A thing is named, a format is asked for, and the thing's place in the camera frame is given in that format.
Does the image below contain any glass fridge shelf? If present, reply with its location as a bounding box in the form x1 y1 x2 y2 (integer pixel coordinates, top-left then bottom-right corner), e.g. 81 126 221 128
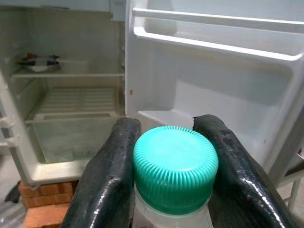
10 59 126 79

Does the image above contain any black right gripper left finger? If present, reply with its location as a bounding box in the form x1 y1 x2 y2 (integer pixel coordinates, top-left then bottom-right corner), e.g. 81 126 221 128
62 116 143 228

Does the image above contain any glass crisper cover shelf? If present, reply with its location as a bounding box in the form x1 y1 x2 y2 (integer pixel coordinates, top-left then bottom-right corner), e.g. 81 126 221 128
25 111 122 124

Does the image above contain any white moulded door shelf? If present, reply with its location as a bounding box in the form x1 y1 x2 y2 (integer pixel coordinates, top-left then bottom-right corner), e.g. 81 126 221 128
133 26 304 63

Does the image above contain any white fridge door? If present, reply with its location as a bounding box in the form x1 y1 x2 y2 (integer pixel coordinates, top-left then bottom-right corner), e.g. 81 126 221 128
124 0 304 183

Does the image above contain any white fridge cabinet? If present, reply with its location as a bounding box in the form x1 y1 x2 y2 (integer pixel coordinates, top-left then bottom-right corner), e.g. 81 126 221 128
0 6 127 189

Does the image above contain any white door rail bar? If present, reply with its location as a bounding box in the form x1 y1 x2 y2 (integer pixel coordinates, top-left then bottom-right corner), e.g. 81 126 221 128
132 8 304 27

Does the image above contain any white metal frame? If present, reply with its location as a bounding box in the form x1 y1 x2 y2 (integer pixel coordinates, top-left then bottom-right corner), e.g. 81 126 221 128
281 174 304 211

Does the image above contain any red brick stack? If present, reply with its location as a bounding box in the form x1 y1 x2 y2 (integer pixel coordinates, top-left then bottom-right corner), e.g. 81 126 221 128
19 180 83 228

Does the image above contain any printed food packet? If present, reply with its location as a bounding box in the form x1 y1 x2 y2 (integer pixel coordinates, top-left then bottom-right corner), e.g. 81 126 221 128
16 52 61 72

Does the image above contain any clear crisper drawer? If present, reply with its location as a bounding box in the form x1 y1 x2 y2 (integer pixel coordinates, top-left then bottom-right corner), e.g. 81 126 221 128
30 118 119 164

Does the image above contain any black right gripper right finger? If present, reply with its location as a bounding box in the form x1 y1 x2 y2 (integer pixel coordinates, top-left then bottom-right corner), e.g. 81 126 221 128
192 114 299 228

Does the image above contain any clear bottle with green cap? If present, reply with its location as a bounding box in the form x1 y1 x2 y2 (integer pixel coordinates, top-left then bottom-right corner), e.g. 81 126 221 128
132 125 219 228

